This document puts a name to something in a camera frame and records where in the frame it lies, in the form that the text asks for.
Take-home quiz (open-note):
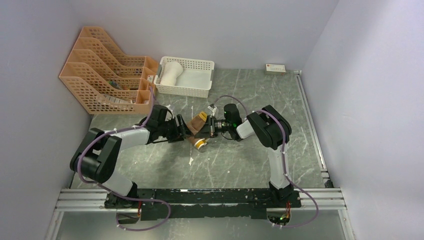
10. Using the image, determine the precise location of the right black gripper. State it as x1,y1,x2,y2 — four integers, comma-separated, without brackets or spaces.
195,115,232,139

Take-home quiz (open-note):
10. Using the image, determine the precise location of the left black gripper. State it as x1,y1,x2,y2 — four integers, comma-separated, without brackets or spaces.
158,114,194,144

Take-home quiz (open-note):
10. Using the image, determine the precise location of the brown yellow towel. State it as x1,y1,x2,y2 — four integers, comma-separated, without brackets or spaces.
187,111,209,150

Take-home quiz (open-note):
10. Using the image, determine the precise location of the cream white towel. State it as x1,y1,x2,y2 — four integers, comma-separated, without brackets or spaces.
160,61,184,86

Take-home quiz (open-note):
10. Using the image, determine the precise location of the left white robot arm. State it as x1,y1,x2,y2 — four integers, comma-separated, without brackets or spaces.
69,104,193,208

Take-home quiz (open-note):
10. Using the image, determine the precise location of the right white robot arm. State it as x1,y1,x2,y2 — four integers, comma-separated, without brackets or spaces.
193,103,294,207

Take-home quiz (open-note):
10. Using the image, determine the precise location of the white plastic basket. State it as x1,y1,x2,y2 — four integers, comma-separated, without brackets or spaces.
153,56,215,98

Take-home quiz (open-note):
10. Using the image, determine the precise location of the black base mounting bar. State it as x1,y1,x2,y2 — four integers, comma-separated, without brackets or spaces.
104,186,302,221

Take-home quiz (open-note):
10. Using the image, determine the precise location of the small white red box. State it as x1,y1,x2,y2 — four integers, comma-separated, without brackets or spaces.
265,63,287,76

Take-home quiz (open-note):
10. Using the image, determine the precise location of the orange plastic file organizer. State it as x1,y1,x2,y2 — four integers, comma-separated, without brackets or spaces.
59,26,159,115

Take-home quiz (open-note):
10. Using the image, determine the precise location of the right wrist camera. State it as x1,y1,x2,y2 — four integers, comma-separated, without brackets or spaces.
207,104,218,116

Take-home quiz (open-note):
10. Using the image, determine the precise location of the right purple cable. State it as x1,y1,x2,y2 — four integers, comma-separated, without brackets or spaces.
211,95,320,229

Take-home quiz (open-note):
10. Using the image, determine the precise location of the purple cable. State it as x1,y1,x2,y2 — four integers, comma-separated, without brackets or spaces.
211,95,320,229
76,86,172,232

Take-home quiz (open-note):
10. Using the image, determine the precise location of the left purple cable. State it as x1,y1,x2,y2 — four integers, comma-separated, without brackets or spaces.
76,86,172,232

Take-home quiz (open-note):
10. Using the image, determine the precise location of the aluminium frame rail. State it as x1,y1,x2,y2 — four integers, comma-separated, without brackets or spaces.
47,69,355,240

